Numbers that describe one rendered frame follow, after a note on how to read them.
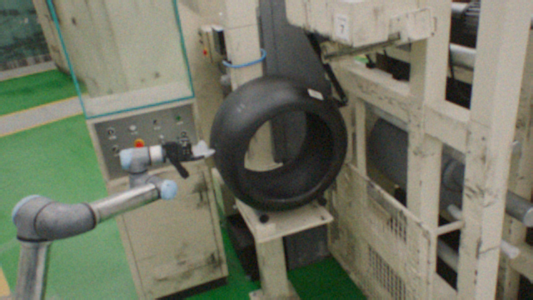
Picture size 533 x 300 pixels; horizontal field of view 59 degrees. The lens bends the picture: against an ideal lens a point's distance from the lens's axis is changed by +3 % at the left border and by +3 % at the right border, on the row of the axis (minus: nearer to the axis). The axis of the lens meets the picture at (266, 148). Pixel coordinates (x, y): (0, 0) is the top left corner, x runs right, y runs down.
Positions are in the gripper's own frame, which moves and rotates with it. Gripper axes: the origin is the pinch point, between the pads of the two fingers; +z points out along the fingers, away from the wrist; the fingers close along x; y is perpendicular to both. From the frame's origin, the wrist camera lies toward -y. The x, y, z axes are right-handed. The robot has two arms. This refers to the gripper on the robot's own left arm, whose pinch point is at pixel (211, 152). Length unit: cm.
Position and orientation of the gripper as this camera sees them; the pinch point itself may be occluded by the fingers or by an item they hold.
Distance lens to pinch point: 190.4
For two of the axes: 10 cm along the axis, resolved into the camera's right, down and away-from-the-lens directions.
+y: 0.0, -9.2, -3.9
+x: -3.3, -3.7, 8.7
